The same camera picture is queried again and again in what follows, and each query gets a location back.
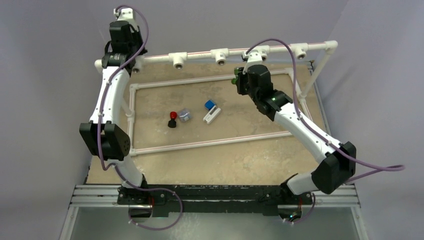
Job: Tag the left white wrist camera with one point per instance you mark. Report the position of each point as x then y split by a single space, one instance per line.
125 14

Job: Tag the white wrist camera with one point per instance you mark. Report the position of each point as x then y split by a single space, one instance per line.
254 57
125 14

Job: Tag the white pvc pipe frame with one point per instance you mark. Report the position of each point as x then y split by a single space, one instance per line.
297 51

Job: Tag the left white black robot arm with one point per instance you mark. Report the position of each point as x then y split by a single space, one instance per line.
102 134

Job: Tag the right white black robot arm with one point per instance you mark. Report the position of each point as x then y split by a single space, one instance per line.
335 159

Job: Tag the aluminium table frame rail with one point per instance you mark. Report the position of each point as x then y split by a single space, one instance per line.
107 196

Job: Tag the green water faucet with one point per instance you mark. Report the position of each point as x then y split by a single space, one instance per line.
236 74

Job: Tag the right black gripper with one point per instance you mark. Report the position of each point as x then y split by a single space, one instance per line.
242 77

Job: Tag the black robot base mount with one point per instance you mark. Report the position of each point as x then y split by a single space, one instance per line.
268 200

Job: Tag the white faucet with blue handle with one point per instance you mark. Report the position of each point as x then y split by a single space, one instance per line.
213 111

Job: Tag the black faucet with red handle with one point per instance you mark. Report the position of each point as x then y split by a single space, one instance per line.
172 123

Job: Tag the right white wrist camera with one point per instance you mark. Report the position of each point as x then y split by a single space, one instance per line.
254 57

